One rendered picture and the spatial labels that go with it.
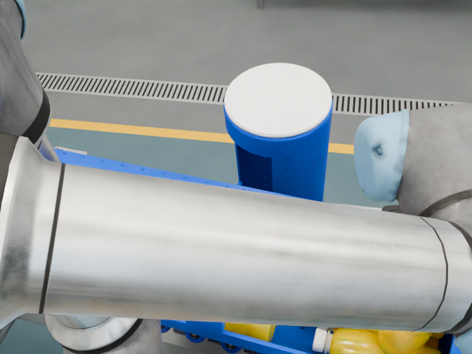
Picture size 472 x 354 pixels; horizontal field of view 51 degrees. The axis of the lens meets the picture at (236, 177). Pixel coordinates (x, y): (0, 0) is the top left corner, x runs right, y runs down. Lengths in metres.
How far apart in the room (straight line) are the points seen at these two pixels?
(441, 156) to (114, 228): 0.27
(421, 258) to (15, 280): 0.22
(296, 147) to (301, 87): 0.18
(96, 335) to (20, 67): 0.32
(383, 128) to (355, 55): 2.73
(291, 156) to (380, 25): 2.23
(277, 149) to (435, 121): 0.83
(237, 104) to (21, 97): 0.98
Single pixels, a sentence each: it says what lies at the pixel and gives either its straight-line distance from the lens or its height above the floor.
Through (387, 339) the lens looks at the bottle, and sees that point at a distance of 0.86.
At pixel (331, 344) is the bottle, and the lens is 0.91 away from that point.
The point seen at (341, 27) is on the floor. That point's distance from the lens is 3.37.
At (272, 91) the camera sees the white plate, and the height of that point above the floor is 1.04.
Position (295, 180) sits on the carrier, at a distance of 1.35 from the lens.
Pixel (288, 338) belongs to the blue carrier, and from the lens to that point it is 1.00.
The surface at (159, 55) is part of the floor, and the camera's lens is 3.25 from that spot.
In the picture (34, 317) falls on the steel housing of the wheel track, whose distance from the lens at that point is 1.28.
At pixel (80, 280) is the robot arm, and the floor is 1.72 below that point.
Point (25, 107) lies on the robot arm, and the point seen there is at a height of 1.70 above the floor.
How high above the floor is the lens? 1.91
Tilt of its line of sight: 51 degrees down
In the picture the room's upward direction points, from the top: 7 degrees counter-clockwise
